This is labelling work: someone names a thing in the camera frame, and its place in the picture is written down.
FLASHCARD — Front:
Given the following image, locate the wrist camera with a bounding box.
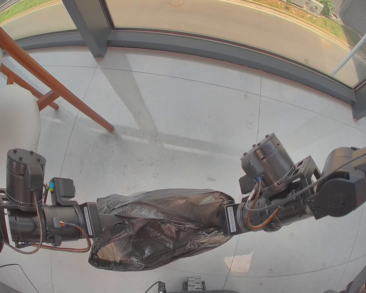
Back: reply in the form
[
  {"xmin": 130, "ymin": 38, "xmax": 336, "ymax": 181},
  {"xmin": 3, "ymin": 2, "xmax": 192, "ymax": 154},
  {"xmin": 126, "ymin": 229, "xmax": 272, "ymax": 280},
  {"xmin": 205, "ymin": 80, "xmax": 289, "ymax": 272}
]
[
  {"xmin": 50, "ymin": 177, "xmax": 77, "ymax": 208},
  {"xmin": 239, "ymin": 152, "xmax": 266, "ymax": 195}
]

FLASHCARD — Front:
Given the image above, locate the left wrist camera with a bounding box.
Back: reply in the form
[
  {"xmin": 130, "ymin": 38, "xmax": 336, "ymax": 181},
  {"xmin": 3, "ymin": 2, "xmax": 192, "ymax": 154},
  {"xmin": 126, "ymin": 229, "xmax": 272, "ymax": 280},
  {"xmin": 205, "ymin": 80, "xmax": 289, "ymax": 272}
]
[{"xmin": 50, "ymin": 177, "xmax": 77, "ymax": 208}]

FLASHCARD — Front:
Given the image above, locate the wooden chair with white cushions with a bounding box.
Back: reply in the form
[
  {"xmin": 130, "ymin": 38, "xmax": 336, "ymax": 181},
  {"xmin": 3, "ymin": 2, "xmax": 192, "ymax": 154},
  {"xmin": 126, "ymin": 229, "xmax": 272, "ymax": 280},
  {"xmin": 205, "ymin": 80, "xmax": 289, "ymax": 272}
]
[{"xmin": 0, "ymin": 13, "xmax": 115, "ymax": 190}]

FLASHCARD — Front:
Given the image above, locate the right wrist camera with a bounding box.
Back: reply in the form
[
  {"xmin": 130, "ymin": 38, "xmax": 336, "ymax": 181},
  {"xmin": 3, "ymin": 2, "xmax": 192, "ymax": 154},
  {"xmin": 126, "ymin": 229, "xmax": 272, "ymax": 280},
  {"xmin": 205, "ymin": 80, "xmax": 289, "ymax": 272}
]
[{"xmin": 239, "ymin": 152, "xmax": 266, "ymax": 195}]

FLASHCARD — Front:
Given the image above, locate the black plastic bag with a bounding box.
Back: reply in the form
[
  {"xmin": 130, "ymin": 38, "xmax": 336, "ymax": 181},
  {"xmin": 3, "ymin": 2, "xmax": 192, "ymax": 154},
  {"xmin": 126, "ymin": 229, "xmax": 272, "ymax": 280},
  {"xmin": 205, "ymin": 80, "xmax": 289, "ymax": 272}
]
[{"xmin": 88, "ymin": 188, "xmax": 236, "ymax": 271}]

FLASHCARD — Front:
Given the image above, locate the black cable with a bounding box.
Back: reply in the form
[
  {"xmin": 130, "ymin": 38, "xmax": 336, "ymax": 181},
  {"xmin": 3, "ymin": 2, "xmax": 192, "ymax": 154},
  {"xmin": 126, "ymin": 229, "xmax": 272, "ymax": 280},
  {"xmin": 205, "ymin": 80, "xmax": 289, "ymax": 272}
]
[
  {"xmin": 0, "ymin": 264, "xmax": 34, "ymax": 293},
  {"xmin": 145, "ymin": 281, "xmax": 167, "ymax": 293}
]

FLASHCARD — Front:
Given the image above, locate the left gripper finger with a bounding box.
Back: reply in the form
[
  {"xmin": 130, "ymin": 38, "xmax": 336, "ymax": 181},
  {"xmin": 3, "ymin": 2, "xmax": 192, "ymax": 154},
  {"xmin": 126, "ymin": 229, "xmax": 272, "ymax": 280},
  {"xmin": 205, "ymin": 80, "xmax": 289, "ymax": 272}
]
[{"xmin": 98, "ymin": 214, "xmax": 124, "ymax": 228}]

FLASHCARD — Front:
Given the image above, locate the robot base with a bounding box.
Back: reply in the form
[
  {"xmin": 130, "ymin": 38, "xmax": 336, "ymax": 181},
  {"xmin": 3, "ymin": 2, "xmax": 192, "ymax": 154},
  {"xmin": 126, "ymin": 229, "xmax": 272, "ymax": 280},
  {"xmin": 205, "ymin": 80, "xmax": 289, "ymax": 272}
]
[{"xmin": 170, "ymin": 276, "xmax": 240, "ymax": 293}]

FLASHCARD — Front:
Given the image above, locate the window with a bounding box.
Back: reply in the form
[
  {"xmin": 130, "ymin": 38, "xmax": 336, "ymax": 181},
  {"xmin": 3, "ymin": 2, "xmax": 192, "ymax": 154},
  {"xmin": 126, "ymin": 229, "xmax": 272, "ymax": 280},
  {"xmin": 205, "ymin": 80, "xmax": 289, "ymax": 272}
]
[{"xmin": 0, "ymin": 0, "xmax": 366, "ymax": 121}]

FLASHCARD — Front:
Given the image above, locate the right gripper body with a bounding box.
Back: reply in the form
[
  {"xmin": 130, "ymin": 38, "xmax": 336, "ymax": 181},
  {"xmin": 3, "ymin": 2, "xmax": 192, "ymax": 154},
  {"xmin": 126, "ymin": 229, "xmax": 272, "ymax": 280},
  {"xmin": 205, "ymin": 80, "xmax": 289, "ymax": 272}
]
[{"xmin": 224, "ymin": 198, "xmax": 270, "ymax": 237}]

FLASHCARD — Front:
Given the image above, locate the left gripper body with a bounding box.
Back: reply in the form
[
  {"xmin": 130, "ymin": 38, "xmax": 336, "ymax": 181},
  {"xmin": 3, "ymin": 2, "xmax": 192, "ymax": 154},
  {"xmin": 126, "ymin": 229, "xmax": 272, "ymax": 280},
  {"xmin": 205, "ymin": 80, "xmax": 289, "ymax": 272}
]
[{"xmin": 43, "ymin": 202, "xmax": 103, "ymax": 244}]

